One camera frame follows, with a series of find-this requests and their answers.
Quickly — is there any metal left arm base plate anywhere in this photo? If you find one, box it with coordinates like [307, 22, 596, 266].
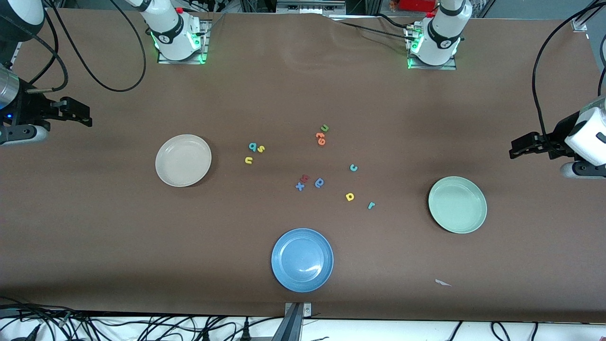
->
[406, 23, 458, 71]

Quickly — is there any beige brown plate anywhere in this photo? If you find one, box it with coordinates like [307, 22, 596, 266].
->
[155, 135, 212, 188]

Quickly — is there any grey metal box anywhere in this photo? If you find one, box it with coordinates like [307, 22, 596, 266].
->
[277, 0, 346, 15]

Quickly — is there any blue plate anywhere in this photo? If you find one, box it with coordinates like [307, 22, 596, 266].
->
[271, 228, 334, 293]

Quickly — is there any grey metal bracket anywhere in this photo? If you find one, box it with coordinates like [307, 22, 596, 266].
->
[272, 302, 313, 341]

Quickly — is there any green plate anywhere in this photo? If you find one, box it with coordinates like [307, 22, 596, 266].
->
[428, 176, 488, 234]

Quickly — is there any red box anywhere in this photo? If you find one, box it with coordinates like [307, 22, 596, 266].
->
[398, 0, 437, 12]

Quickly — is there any brown table cover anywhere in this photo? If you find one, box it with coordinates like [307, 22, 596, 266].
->
[0, 7, 606, 325]

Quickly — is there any aluminium frame corner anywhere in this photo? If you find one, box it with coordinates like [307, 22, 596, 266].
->
[570, 0, 606, 33]

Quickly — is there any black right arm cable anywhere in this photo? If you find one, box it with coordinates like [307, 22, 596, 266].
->
[14, 0, 147, 93]

